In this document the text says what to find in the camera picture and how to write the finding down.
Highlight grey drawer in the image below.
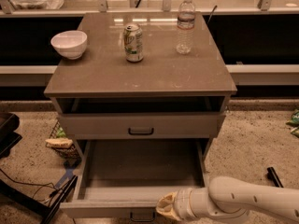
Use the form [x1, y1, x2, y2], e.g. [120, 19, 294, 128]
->
[58, 113, 225, 140]
[61, 139, 205, 221]

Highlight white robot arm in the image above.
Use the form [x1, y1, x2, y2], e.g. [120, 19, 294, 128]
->
[156, 176, 299, 224]

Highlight grey drawer cabinet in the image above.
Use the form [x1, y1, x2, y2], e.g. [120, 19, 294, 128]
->
[45, 12, 236, 151]

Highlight black bar right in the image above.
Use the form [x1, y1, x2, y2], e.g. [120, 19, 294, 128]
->
[267, 167, 283, 188]

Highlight green snack bags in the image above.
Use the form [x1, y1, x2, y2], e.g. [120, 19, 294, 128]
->
[287, 109, 299, 138]

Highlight black stand left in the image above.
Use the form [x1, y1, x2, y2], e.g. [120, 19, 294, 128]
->
[0, 175, 78, 224]

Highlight green white soda can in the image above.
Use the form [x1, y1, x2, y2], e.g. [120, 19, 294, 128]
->
[123, 22, 143, 63]

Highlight black chair base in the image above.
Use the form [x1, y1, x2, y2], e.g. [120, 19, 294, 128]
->
[0, 112, 21, 158]

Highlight white bowl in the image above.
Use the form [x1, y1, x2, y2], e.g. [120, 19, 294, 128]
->
[50, 30, 88, 60]

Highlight clear plastic water bottle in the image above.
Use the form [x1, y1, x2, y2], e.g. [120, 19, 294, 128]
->
[176, 0, 196, 54]

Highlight black cable on floor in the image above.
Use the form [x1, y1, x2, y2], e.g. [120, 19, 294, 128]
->
[0, 168, 71, 210]

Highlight wire basket with snacks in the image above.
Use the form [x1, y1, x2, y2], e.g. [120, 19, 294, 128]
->
[46, 121, 80, 159]

